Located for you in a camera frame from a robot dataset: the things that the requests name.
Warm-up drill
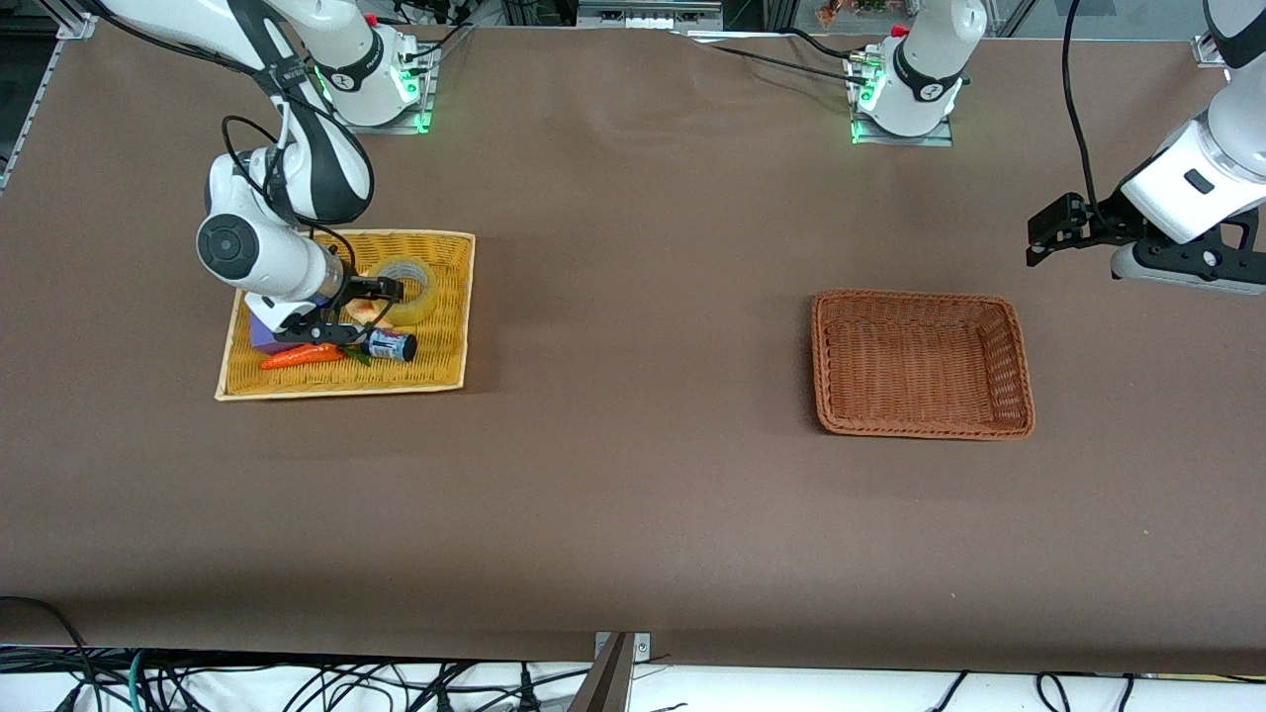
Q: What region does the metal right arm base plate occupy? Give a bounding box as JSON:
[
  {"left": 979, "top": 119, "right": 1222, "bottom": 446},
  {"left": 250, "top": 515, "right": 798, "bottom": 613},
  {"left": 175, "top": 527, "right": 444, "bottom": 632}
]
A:
[{"left": 328, "top": 38, "right": 438, "bottom": 135}]

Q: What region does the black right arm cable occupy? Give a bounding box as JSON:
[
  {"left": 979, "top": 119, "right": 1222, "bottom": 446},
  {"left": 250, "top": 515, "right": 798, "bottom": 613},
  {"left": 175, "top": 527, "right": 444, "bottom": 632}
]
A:
[{"left": 220, "top": 54, "right": 359, "bottom": 288}]

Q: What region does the grey metal beam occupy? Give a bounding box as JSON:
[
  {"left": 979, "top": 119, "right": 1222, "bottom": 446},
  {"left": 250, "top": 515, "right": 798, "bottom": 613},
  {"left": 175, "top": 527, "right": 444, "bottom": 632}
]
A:
[{"left": 568, "top": 633, "right": 636, "bottom": 712}]

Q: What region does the clear yellowish tape roll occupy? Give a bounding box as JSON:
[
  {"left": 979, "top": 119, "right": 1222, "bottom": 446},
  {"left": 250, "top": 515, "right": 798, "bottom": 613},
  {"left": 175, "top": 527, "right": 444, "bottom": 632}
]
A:
[{"left": 370, "top": 255, "right": 440, "bottom": 328}]

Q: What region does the brown wicker basket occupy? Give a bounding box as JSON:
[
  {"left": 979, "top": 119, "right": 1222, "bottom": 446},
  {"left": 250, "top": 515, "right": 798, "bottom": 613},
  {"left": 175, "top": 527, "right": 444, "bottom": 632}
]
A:
[{"left": 811, "top": 289, "right": 1037, "bottom": 441}]

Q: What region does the yellow wicker basket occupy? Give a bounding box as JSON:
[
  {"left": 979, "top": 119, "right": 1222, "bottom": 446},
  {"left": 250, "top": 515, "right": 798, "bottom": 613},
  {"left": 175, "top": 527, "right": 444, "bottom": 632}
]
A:
[{"left": 215, "top": 229, "right": 477, "bottom": 402}]

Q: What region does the grey metal box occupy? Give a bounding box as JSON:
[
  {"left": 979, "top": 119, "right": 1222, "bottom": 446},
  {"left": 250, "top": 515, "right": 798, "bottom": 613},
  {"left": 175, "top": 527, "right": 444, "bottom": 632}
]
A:
[{"left": 577, "top": 0, "right": 724, "bottom": 31}]

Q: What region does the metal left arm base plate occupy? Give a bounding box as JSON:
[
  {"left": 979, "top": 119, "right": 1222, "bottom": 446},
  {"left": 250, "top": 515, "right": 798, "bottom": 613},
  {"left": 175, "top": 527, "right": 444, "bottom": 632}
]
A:
[{"left": 847, "top": 49, "right": 956, "bottom": 148}]

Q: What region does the silver table edge bracket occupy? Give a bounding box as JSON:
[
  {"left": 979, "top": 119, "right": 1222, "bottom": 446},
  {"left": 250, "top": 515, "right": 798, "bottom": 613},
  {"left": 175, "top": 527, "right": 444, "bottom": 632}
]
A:
[{"left": 593, "top": 631, "right": 653, "bottom": 663}]

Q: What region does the orange toy carrot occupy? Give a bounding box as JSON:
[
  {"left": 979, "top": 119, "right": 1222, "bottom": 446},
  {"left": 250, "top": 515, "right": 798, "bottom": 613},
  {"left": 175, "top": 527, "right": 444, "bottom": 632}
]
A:
[{"left": 259, "top": 342, "right": 372, "bottom": 372}]

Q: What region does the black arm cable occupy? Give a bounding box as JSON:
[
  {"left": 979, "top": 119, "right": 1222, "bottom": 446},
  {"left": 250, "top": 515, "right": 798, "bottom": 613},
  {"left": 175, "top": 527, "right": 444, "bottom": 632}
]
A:
[
  {"left": 1061, "top": 0, "right": 1104, "bottom": 214},
  {"left": 220, "top": 54, "right": 359, "bottom": 288}
]

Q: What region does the black cable on table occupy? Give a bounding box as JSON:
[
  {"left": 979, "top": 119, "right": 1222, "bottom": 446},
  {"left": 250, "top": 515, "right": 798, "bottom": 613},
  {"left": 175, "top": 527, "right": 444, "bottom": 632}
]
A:
[{"left": 692, "top": 28, "right": 866, "bottom": 82}]

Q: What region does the dark soda can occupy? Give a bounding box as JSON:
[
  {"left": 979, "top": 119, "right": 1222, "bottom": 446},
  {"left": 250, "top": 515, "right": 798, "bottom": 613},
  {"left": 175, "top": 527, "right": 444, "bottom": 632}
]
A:
[{"left": 365, "top": 328, "right": 419, "bottom": 364}]

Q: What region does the purple block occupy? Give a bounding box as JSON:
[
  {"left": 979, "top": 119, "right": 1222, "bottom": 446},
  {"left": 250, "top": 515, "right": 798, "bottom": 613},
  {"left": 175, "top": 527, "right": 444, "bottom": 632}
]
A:
[{"left": 248, "top": 312, "right": 290, "bottom": 355}]

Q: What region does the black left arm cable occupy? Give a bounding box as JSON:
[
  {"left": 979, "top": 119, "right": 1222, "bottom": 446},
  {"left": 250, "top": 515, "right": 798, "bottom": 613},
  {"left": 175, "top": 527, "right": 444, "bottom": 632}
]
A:
[{"left": 1061, "top": 0, "right": 1104, "bottom": 214}]

